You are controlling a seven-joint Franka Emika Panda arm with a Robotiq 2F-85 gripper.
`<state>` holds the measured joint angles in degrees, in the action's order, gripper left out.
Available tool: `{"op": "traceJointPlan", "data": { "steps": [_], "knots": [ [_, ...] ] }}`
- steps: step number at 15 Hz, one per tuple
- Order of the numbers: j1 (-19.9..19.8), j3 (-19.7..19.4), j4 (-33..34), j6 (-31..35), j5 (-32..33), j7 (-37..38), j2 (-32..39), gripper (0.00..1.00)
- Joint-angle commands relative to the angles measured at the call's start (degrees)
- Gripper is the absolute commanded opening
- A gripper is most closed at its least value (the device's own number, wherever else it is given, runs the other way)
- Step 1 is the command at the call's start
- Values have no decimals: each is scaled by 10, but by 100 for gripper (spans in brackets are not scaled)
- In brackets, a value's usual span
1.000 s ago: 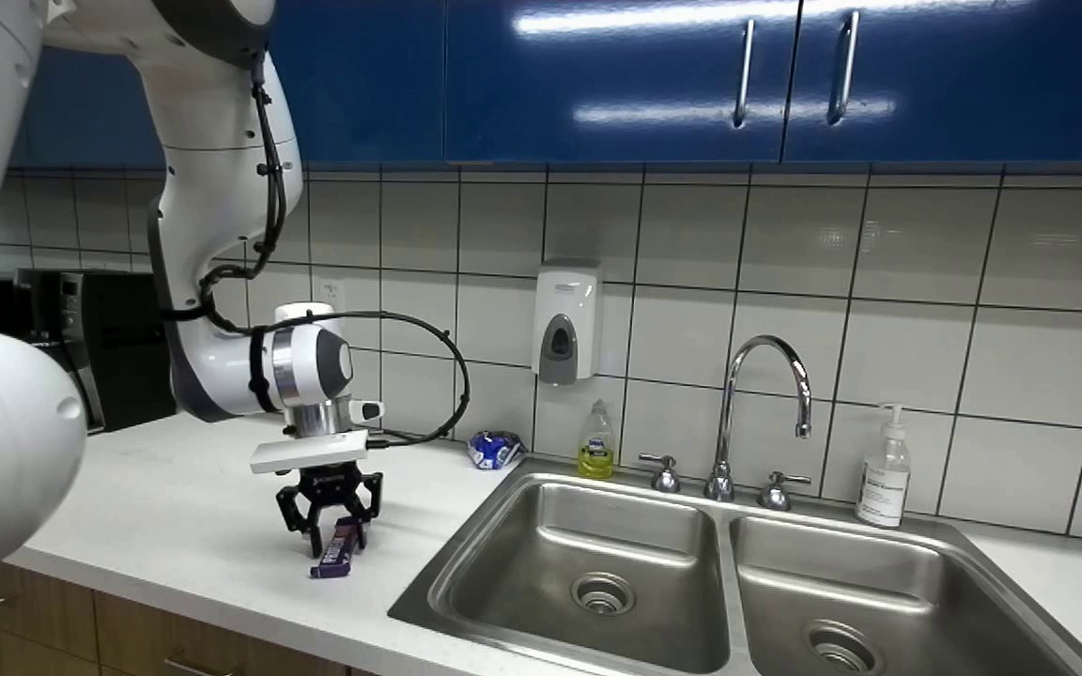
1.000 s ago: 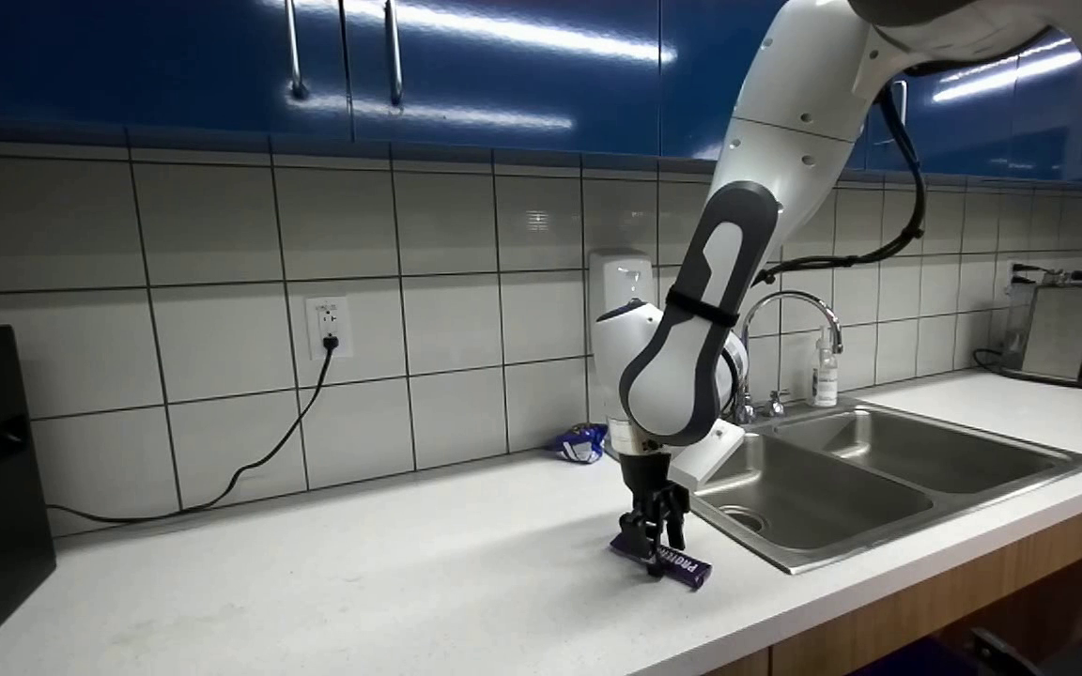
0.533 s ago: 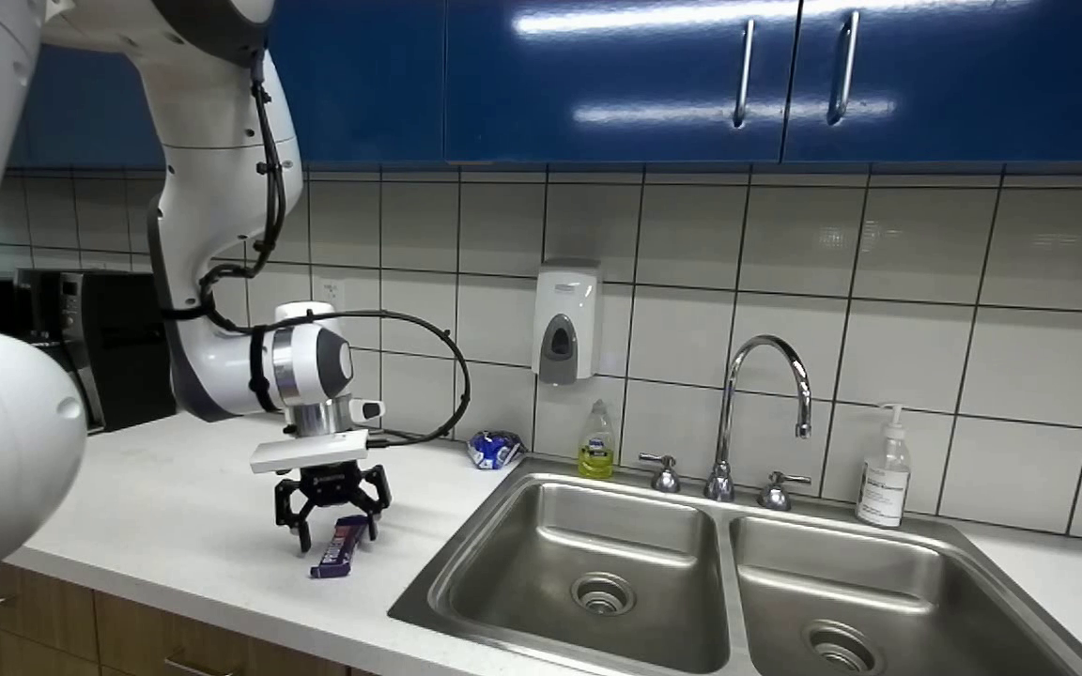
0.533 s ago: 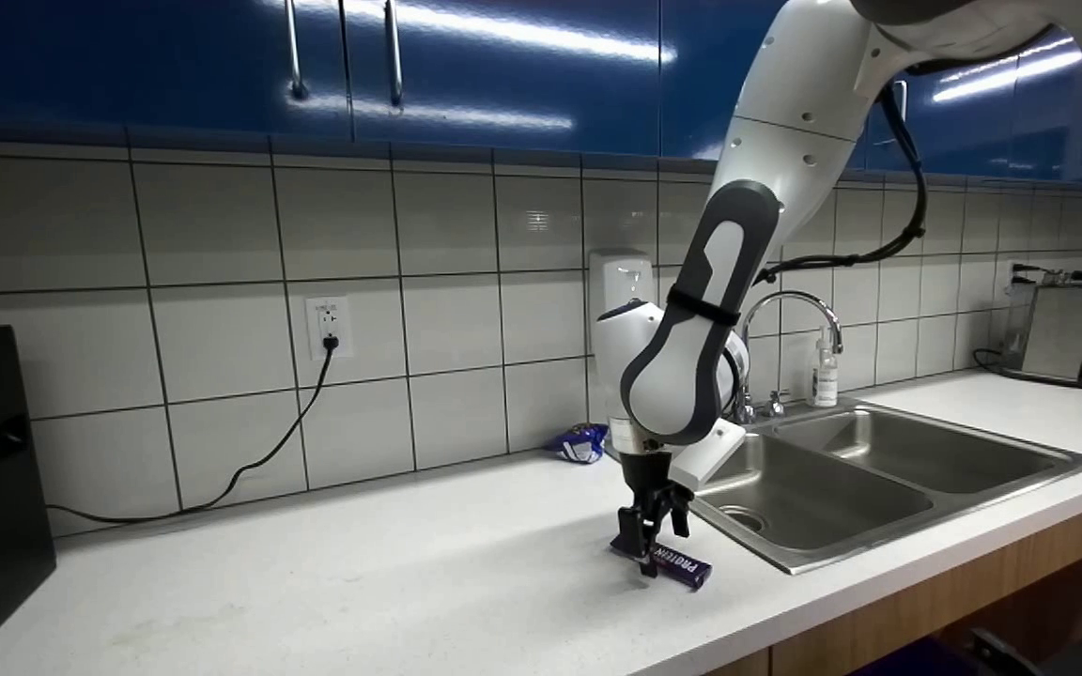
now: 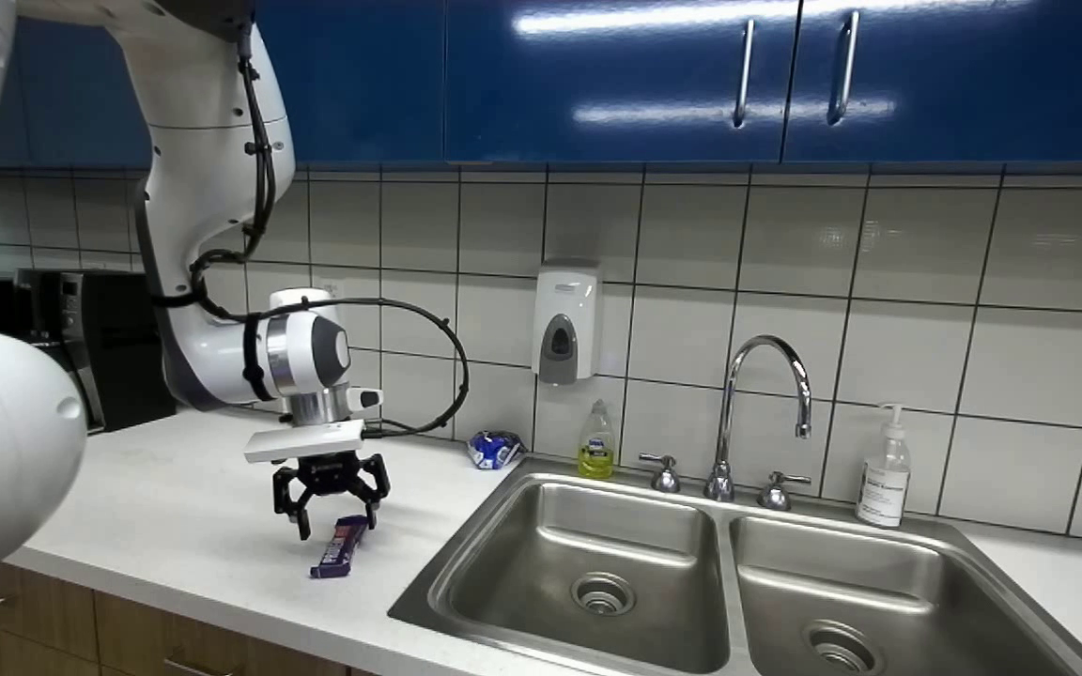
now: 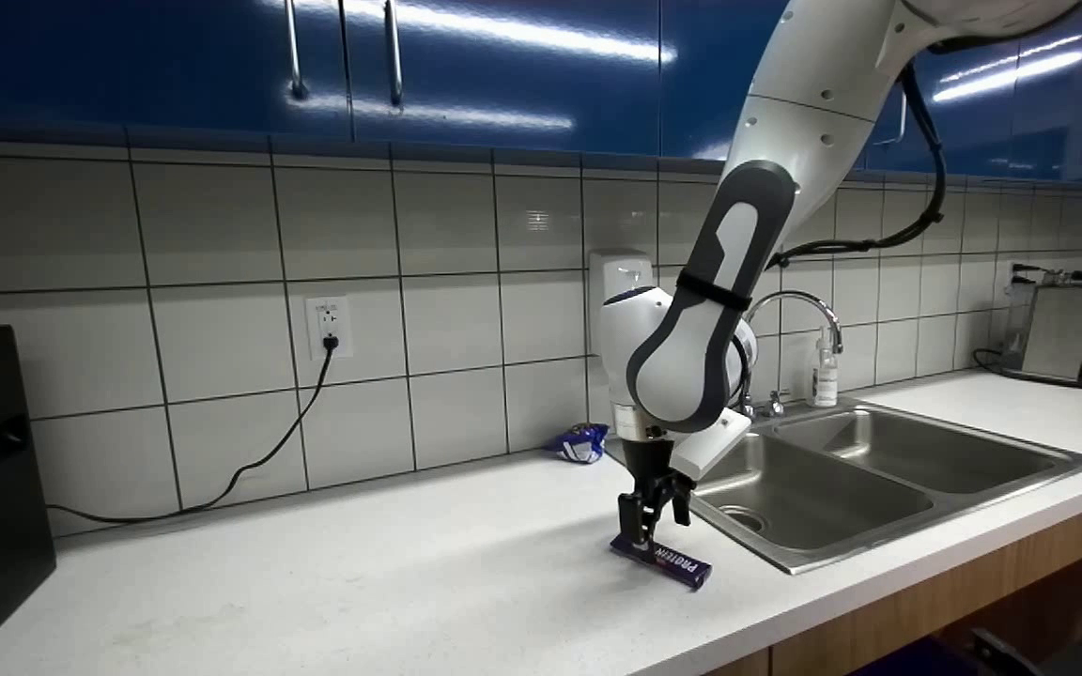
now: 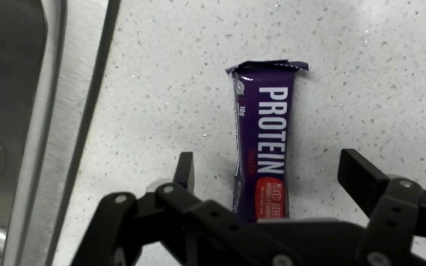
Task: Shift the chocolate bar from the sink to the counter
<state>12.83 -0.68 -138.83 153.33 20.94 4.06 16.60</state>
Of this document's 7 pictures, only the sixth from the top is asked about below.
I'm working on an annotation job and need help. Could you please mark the purple protein chocolate bar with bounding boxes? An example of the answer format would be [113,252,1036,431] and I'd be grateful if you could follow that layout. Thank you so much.
[604,530,713,593]

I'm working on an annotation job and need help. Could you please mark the clear pump soap bottle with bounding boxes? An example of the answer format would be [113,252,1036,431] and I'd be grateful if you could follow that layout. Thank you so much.
[806,331,845,414]

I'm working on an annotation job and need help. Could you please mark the white wall outlet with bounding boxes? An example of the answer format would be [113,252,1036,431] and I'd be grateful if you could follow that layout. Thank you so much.
[306,291,357,360]

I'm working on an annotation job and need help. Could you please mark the chrome gooseneck faucet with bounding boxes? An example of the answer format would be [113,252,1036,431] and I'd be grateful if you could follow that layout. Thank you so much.
[743,284,848,425]

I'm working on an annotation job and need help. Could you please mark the wooden base cabinet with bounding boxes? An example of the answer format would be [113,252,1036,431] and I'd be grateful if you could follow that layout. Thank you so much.
[702,495,1082,676]

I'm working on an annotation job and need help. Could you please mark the black power cord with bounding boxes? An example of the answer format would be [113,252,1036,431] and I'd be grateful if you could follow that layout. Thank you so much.
[41,331,343,530]

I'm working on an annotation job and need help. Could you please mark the white wall soap dispenser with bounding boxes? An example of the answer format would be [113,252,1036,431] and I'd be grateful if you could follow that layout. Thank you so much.
[582,252,661,312]

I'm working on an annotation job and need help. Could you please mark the silver cabinet door handle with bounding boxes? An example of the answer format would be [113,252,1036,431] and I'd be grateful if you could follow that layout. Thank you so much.
[888,87,913,145]
[374,0,411,113]
[277,0,316,106]

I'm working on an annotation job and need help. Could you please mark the blue snack wrapper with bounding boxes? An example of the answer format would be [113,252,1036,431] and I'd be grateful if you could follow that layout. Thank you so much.
[543,420,617,469]

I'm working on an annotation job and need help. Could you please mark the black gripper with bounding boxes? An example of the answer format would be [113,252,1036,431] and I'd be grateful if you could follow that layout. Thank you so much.
[614,431,697,552]

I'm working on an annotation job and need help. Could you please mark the silver countertop appliance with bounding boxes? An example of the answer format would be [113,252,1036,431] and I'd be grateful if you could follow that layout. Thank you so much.
[1012,260,1082,396]

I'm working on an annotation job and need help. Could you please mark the stainless steel double sink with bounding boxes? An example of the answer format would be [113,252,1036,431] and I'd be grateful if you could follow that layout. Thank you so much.
[687,396,1082,577]

